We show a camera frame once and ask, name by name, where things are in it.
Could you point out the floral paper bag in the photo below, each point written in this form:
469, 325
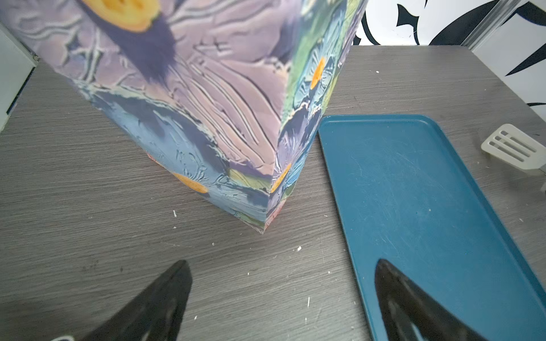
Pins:
225, 95

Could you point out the teal tray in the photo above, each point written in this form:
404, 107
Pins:
403, 194

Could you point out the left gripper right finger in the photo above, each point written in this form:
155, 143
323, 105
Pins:
409, 313

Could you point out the metal tongs white tips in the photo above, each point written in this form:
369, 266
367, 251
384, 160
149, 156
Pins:
514, 147

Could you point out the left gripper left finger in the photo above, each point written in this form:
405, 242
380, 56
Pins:
156, 313

